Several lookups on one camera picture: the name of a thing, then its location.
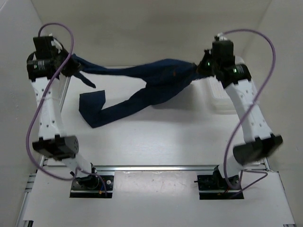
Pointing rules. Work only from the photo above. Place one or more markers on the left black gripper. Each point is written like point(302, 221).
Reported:
point(74, 69)

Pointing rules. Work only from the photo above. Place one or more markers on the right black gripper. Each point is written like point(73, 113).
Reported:
point(200, 70)

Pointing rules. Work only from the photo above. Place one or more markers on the dark blue denim trousers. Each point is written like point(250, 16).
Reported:
point(164, 79)

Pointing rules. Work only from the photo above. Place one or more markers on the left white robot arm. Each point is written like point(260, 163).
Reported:
point(49, 69)

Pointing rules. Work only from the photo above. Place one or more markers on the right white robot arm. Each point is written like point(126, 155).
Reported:
point(259, 140)

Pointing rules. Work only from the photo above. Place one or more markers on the white plastic mesh basket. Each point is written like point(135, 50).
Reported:
point(219, 100)

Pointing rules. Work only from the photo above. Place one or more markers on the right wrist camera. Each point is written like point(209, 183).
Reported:
point(220, 37)

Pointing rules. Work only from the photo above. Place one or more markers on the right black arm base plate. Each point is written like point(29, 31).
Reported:
point(209, 189)

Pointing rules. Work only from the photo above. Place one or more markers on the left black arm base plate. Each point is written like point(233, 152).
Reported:
point(92, 186)

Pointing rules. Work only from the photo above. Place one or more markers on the aluminium left frame rail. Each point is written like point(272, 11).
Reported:
point(21, 221)

